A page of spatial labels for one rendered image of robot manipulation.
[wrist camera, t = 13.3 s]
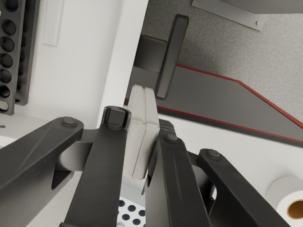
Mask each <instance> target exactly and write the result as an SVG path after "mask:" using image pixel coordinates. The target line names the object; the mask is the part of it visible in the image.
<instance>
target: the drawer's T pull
mask: <svg viewBox="0 0 303 227"><path fill-rule="evenodd" d="M188 24H189V17H188V16H187V15H184V14H176V15H175V17H174V20H173V23H172V27H171V30H170V34H169V38H168V41H166V40H163V39H160V38H156V37H152V36H148V35H145V34H142V35H141V36H140V37H139V41H138V46H137V50H136V54H135V58H134V62H133V66H134V67H136V68H139V69H143V70H147V71H151V72H155V73H159V74H158V78H157V81H156V85H155V89H154V94H155V99H157V100H166V98H167V95H168V93H169V89H170V85H171V82H172V79H173V75H174V72H175V68H176V65H177V62H178V59H179V54H180V52H181V48H182V45H183V41H184V38H185V34H186V31H187V28H188Z"/></svg>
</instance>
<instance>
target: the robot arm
mask: <svg viewBox="0 0 303 227"><path fill-rule="evenodd" d="M147 170H148V173H147ZM75 171H81V172H82V175H81V177H80V180H79V182H78V185H77V188H76V191H75V193H74V196H73V198H72V201H71V204H70V206H69V209H68V212H67V214H66V217H65V220H64V222H61V223H60V225H59V227H116V225H117V217H118V209H119V198H120V190H121V182H122V177H127V176H132V178H133V179H137V180H142V179H145V177H146V173H147V177H146V180H145V183H144V187H143V190H142V193H141V195H144V193H145V215H146V227H291V226H290V225H289V224H288V223H287V222H286V221H285V220H284V219H283V218H282V217H281V216H280V215H279V213H278V212H277V211H276V210H275V209H274V208H273V207H272V206H271V205H270V204H269V203H268V202H267V201H266V200H265V199H264V198H263V196H262V195H261V194H260V193H259V192H258V191H257V190H256V189H255V188H254V187H253V186H252V185H251V184H250V183H249V182H248V181H247V180H246V178H245V177H244V176H243V175H242V174H241V173H240V172H239V171H238V170H237V169H236V168H235V167H234V166H233V165H232V164H231V163H230V162H229V160H228V159H227V158H226V157H225V156H223V155H222V154H221V153H219V152H218V151H216V150H213V149H206V148H203V149H200V151H199V154H198V155H197V154H194V153H192V152H189V151H187V149H186V146H185V143H184V141H183V140H182V139H180V138H178V137H177V136H176V132H175V129H174V125H173V124H172V123H171V122H170V121H167V120H163V119H160V118H158V113H157V107H156V99H155V94H154V91H153V89H151V88H148V87H145V88H143V87H142V86H140V85H136V84H135V85H134V86H133V87H132V91H131V95H130V98H129V103H128V106H127V109H125V108H122V107H119V106H114V105H108V106H106V107H104V110H103V115H102V119H101V123H100V126H99V128H97V129H84V124H83V122H81V121H80V120H78V119H75V118H73V117H67V116H65V117H59V118H55V119H54V120H52V121H50V122H48V123H46V124H45V125H43V126H41V127H39V128H38V129H36V130H34V131H32V132H30V133H28V134H26V135H25V136H23V137H21V138H19V139H17V140H16V141H14V142H12V143H10V144H8V145H7V146H5V147H3V148H1V149H0V227H26V226H27V225H28V224H29V223H30V222H31V221H32V220H33V219H34V218H35V217H36V216H37V215H38V214H39V213H40V212H41V211H42V210H43V209H44V207H45V206H46V205H47V204H48V203H49V202H50V201H51V200H52V199H53V198H54V197H55V196H56V195H57V194H58V193H59V192H60V190H61V189H62V188H63V187H64V186H65V185H66V184H67V183H68V182H69V181H70V180H71V179H72V178H73V176H74V173H75ZM215 188H216V199H214V198H213V197H212V195H213V193H214V190H215Z"/></svg>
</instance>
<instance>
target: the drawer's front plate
mask: <svg viewBox="0 0 303 227"><path fill-rule="evenodd" d="M147 4H148V0H123V5H122V9H121V14H120V18H119V24H118V28H117V33H116V37H115V43H114V47H113V52H112V56H111V60H110V66H109V71H108V75H107V80H106V85H105V89H104V94H103V98H102V103H101V108H100V113H99V117H98V122H97V126H96V129H97V128H99V126H100V123H101V119H102V115H103V110H104V107H106V106H108V105H114V106H119V107H123V104H124V99H125V95H126V91H127V88H128V84H129V79H130V75H131V71H132V67H133V62H134V58H135V54H136V50H137V46H138V41H139V37H140V33H141V29H142V25H143V21H144V17H145V13H146V9H147Z"/></svg>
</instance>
